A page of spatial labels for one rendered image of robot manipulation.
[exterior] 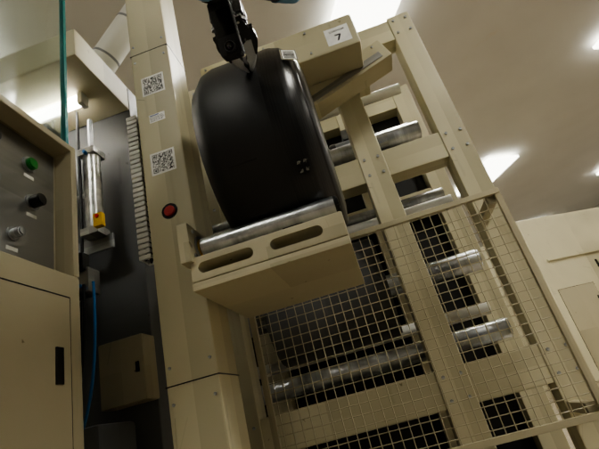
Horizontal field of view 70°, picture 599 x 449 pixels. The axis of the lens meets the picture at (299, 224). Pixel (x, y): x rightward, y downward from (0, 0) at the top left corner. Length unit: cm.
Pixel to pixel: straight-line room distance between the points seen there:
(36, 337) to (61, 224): 32
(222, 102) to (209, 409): 69
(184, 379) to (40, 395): 29
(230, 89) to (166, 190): 35
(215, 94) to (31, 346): 64
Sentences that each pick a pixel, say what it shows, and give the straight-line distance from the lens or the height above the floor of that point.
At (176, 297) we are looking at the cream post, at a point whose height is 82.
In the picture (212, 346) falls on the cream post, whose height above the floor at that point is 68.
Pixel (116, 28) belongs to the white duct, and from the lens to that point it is 222.
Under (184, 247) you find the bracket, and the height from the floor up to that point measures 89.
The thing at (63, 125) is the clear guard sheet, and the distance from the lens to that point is 137.
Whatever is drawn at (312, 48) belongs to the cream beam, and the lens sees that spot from 170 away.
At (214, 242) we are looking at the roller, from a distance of 101.
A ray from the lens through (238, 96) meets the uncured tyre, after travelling 103.
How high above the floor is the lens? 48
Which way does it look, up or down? 24 degrees up
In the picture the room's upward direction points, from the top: 15 degrees counter-clockwise
